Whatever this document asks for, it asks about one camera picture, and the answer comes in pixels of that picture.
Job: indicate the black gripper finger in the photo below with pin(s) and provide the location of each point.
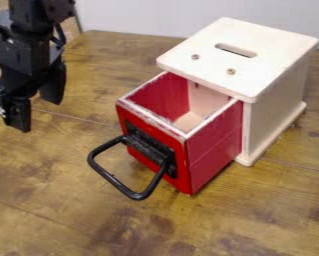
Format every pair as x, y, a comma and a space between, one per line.
53, 84
14, 113

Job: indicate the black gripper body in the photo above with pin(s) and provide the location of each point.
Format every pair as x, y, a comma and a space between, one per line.
32, 44

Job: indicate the black metal drawer handle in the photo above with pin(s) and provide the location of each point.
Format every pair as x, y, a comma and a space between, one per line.
107, 153

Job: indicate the red drawer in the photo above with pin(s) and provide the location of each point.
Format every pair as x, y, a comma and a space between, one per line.
176, 114

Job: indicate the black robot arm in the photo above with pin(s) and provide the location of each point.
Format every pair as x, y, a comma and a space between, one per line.
57, 9

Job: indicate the white wooden box cabinet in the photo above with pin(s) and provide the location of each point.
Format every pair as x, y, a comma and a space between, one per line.
256, 64

